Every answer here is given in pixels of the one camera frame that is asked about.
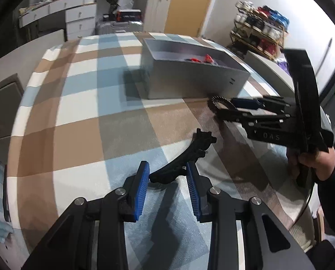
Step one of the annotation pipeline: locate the white wardrobe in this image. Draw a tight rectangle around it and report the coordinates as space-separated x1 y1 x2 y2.
142 0 172 33

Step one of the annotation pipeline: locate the checkered tablecloth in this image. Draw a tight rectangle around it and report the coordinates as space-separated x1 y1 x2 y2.
6 32 314 270

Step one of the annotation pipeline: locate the person's right hand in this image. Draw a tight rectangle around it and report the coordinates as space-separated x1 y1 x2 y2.
286 146 335 181

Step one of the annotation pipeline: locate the wooden door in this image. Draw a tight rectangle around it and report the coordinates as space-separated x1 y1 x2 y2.
163 0 219 38

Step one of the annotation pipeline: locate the silver suitcase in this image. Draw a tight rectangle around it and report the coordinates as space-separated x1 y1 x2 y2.
96 20 144 36

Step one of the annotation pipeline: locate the black spiral hair tie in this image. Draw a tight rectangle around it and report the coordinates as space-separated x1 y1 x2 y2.
210 96 237 113

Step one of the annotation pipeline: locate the grey sofa back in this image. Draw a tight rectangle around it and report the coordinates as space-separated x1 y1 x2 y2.
245 50 296 94

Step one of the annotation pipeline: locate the black box with red label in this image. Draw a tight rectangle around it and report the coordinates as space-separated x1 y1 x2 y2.
117 9 142 21

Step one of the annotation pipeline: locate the wooden shoe rack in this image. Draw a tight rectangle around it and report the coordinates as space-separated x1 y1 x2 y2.
229 1 289 61

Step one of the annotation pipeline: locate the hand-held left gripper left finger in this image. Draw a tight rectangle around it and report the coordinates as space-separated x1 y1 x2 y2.
21 160 150 270

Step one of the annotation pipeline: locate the purple cloth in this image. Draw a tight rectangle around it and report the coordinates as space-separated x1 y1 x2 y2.
276 58 291 74

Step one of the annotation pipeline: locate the white drawer cabinet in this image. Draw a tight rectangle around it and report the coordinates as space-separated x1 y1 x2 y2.
18 0 97 41

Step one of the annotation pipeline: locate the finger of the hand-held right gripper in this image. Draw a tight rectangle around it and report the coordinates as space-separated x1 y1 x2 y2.
232 97 292 111
216 107 293 125

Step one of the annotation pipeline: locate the grey rectangular storage box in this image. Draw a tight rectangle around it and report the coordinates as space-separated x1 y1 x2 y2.
141 37 251 100

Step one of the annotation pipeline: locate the grey cabinet door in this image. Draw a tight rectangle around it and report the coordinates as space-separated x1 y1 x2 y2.
0 74 25 144

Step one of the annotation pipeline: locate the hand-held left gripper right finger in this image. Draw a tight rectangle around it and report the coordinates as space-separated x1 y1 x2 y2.
186 162 317 270

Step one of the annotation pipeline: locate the black banana hair clip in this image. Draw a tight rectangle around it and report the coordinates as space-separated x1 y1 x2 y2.
149 128 217 185

